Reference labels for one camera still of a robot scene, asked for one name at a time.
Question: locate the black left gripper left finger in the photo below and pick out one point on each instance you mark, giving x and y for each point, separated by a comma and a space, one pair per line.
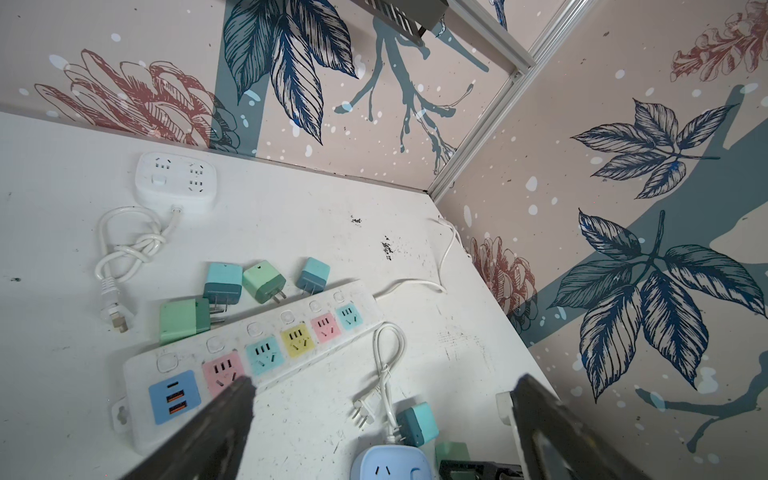
211, 445

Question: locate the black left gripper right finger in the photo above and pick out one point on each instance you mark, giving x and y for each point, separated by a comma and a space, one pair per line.
554, 443

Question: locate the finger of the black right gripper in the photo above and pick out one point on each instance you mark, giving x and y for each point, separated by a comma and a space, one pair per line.
454, 469

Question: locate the light green plug adapter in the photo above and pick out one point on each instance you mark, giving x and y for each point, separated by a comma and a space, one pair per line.
450, 451

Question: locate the teal plug adapter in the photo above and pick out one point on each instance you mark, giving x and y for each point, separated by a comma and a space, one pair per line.
314, 276
223, 286
417, 425

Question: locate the blue rounded power strip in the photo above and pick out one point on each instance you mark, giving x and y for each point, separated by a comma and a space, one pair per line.
391, 462

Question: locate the dark green plug adapter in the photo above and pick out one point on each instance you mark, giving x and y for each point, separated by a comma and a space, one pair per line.
183, 318

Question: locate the green plug adapter middle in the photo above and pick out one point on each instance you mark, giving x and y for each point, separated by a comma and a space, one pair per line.
264, 282

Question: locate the white long power strip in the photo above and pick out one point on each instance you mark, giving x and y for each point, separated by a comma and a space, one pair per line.
169, 385

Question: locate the white square power strip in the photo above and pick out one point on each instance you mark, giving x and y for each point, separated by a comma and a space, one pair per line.
165, 181

